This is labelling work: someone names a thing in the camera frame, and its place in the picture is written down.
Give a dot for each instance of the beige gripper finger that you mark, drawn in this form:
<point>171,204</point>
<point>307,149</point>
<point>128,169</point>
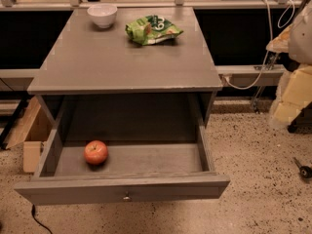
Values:
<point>294,93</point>
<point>280,44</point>

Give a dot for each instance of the grey cabinet counter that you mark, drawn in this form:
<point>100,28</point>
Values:
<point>89,60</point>

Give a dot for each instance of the green chip bag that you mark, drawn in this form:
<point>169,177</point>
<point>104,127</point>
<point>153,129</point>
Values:
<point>152,30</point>

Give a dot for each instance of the wooden box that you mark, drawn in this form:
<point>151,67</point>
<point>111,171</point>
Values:
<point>30,131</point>

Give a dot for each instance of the red apple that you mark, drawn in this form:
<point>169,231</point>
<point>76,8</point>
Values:
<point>95,152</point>

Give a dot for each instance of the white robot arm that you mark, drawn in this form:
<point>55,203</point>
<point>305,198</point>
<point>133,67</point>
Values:
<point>300,42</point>

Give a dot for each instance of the metal drawer knob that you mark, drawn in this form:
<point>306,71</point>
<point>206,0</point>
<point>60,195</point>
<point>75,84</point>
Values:
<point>127,197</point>

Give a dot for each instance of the white ceramic bowl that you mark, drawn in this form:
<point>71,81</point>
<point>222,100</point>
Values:
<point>102,15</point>

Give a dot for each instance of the grey open top drawer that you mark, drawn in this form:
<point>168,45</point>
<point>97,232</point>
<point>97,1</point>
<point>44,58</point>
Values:
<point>157,151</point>

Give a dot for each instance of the black caster wheel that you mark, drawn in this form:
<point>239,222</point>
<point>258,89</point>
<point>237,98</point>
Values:
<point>304,171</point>

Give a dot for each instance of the grey metal rail frame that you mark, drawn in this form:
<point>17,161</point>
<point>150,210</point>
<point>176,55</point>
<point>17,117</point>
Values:
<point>246,75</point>

